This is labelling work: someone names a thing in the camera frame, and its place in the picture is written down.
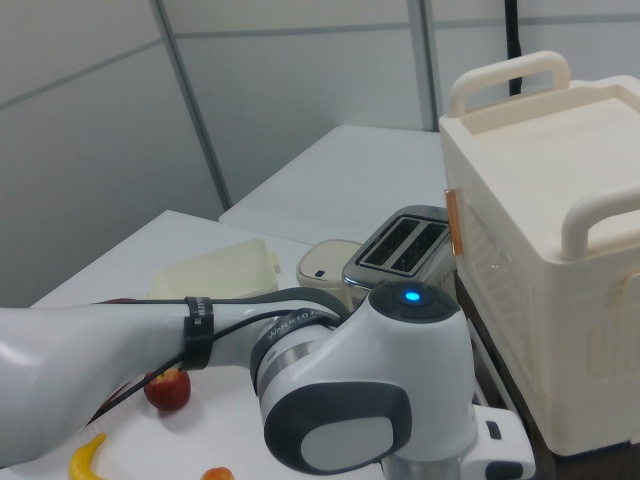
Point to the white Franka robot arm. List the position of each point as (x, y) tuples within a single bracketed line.
[(100, 340)]

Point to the small cream lidded container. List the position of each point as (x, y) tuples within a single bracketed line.
[(325, 260)]

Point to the chrome two-slot toaster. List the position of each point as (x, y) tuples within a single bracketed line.
[(395, 250)]

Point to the open cream plastic box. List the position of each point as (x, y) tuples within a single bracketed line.
[(215, 272)]

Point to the red apple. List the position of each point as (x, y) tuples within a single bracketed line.
[(167, 390)]

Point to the orange glazed bread roll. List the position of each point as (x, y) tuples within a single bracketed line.
[(218, 474)]

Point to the black pole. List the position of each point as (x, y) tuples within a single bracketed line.
[(513, 45)]

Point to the yellow banana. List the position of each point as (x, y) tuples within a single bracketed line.
[(82, 457)]

